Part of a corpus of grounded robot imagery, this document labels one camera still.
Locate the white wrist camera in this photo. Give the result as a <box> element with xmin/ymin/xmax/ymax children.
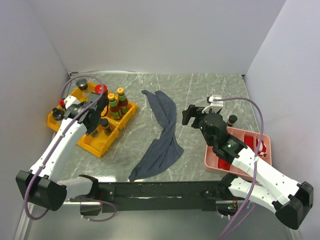
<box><xmin>202</xmin><ymin>94</ymin><xmax>224</xmax><ymax>114</ymax></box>
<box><xmin>58</xmin><ymin>95</ymin><xmax>80</xmax><ymax>110</ymax></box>

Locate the yellow compartment bin tray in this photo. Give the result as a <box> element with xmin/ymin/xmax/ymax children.
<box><xmin>47</xmin><ymin>82</ymin><xmax>138</xmax><ymax>158</ymax></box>

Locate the dark blue cloth towel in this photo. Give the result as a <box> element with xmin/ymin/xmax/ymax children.
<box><xmin>128</xmin><ymin>89</ymin><xmax>184</xmax><ymax>182</ymax></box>

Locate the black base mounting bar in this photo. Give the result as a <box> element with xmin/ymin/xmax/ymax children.
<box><xmin>69</xmin><ymin>173</ymin><xmax>241</xmax><ymax>217</ymax></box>

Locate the green label sauce bottle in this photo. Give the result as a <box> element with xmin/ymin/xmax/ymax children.
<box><xmin>117</xmin><ymin>87</ymin><xmax>129</xmax><ymax>115</ymax></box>

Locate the black lid spice jar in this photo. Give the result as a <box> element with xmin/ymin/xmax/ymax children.
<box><xmin>76</xmin><ymin>78</ymin><xmax>91</xmax><ymax>98</ymax></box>

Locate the red lid sauce jar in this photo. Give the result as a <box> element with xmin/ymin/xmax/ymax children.
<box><xmin>94</xmin><ymin>84</ymin><xmax>108</xmax><ymax>98</ymax></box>

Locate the pink compartment tray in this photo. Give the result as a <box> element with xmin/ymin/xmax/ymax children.
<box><xmin>204</xmin><ymin>127</ymin><xmax>272</xmax><ymax>182</ymax></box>

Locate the red white packet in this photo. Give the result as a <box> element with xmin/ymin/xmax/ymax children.
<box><xmin>256</xmin><ymin>139</ymin><xmax>268</xmax><ymax>157</ymax></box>

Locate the red packet in tray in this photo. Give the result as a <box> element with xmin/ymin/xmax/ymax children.
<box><xmin>244</xmin><ymin>134</ymin><xmax>258</xmax><ymax>152</ymax></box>

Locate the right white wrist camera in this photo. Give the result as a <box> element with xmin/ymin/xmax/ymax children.
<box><xmin>202</xmin><ymin>94</ymin><xmax>224</xmax><ymax>114</ymax></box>

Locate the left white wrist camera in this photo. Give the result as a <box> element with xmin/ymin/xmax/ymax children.
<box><xmin>58</xmin><ymin>95</ymin><xmax>80</xmax><ymax>110</ymax></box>

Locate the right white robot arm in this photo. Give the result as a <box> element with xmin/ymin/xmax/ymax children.
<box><xmin>182</xmin><ymin>104</ymin><xmax>314</xmax><ymax>230</ymax></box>

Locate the red label sauce bottle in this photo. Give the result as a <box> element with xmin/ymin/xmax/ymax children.
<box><xmin>107</xmin><ymin>93</ymin><xmax>122</xmax><ymax>120</ymax></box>

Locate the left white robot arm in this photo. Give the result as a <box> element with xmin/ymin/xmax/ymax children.
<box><xmin>15</xmin><ymin>93</ymin><xmax>107</xmax><ymax>211</ymax></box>

